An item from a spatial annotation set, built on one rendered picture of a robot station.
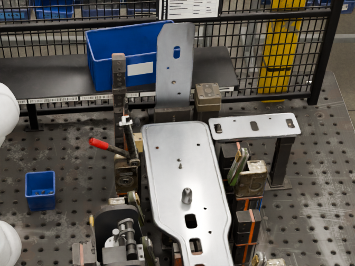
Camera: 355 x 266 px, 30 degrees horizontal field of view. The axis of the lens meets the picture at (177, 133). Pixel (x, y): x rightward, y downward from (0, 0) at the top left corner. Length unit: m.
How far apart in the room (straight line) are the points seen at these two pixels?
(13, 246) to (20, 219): 0.38
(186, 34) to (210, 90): 0.26
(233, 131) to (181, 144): 0.18
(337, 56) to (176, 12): 2.04
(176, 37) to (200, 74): 0.31
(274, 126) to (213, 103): 0.21
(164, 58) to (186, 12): 0.30
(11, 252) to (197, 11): 1.01
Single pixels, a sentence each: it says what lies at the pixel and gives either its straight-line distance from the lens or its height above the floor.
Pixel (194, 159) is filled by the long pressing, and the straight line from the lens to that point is 2.03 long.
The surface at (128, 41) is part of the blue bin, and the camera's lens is 2.31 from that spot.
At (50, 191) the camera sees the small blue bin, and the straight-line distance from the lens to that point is 2.35.
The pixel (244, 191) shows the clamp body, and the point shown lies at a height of 0.96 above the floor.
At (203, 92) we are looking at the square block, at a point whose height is 1.06.
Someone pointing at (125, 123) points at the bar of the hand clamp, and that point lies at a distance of 1.83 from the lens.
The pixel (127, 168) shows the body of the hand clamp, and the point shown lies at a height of 1.05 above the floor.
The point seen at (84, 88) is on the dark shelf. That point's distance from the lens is 2.22.
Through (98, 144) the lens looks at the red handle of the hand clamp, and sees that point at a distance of 1.89.
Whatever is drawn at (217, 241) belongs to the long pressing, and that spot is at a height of 1.00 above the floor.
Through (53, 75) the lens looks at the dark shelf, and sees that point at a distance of 2.28.
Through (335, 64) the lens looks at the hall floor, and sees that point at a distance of 4.13.
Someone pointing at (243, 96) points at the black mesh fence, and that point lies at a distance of 2.62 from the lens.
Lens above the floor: 2.49
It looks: 45 degrees down
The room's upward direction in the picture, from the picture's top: 3 degrees clockwise
